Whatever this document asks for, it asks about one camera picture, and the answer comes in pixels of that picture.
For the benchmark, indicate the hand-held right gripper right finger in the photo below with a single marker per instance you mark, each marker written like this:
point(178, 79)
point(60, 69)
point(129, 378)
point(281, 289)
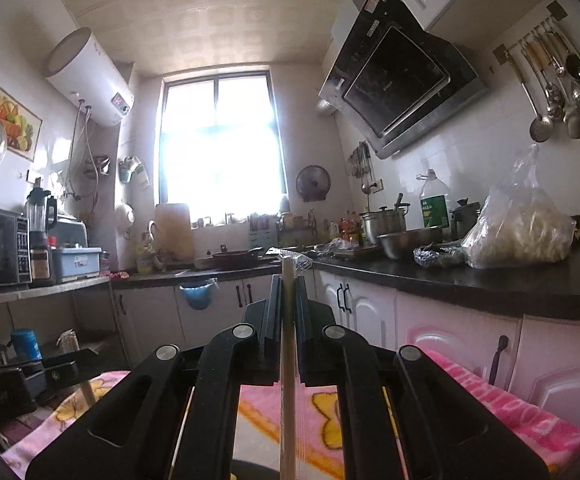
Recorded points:
point(301, 310)

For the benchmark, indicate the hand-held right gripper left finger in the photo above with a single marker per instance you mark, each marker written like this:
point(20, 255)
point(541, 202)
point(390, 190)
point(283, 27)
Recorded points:
point(275, 310)

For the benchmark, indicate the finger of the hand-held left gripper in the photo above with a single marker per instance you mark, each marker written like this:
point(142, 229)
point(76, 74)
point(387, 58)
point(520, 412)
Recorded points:
point(62, 370)

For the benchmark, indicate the long bamboo chopstick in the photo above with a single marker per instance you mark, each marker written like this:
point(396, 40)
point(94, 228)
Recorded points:
point(88, 392)
point(288, 410)

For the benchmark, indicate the row of hanging kitchen utensils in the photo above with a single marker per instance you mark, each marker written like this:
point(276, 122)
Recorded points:
point(549, 75)

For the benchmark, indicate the lower kitchen cabinets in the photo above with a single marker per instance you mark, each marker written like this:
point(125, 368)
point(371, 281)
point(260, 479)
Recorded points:
point(359, 305)

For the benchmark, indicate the black frying pan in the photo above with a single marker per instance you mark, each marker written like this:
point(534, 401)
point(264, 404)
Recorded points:
point(235, 258)

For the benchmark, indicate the blue hanging bin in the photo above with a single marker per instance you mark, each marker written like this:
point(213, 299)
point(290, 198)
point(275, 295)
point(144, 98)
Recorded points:
point(199, 296)

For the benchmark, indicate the condiment bottles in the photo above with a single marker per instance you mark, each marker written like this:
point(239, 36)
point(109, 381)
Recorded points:
point(350, 230)

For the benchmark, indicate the light blue storage box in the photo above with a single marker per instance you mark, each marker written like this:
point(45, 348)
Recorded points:
point(75, 265)

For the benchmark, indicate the steel cooking pot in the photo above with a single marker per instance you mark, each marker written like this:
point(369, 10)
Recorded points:
point(382, 222)

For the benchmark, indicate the steel mixing bowl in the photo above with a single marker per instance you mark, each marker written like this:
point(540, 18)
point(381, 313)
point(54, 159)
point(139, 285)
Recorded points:
point(409, 242)

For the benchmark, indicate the wooden cutting board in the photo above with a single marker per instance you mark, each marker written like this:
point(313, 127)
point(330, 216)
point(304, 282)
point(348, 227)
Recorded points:
point(172, 230)

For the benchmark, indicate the grey countertop appliance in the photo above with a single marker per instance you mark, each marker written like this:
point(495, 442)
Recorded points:
point(70, 232)

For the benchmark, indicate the crumpled foil bag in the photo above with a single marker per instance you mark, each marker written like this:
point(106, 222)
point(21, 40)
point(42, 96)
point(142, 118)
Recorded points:
point(437, 255)

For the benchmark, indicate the black blender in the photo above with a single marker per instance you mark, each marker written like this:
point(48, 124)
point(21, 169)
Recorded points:
point(37, 215)

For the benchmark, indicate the clear oil bottle green label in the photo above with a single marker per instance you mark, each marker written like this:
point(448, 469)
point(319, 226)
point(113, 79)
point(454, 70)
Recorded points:
point(433, 207)

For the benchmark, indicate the black kitchen countertop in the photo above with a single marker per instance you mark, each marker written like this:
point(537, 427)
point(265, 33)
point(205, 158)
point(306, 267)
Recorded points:
point(469, 280)

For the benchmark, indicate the kitchen window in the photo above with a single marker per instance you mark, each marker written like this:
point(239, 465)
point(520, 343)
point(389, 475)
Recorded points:
point(220, 145)

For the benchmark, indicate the clear plastic bag of food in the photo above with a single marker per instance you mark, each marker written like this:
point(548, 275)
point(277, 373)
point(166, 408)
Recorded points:
point(519, 230)

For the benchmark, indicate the pink printed blanket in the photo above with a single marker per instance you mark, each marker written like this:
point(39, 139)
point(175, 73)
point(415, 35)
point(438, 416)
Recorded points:
point(519, 415)

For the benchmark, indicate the black range hood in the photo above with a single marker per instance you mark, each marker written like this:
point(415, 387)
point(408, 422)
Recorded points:
point(394, 80)

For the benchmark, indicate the white water heater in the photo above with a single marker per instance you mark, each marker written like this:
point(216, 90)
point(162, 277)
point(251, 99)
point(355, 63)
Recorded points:
point(90, 75)

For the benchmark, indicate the round dark wall fan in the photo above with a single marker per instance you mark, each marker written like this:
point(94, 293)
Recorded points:
point(313, 183)

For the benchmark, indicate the framed fruit wall picture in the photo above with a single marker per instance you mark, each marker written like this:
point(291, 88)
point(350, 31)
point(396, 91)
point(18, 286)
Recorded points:
point(17, 120)

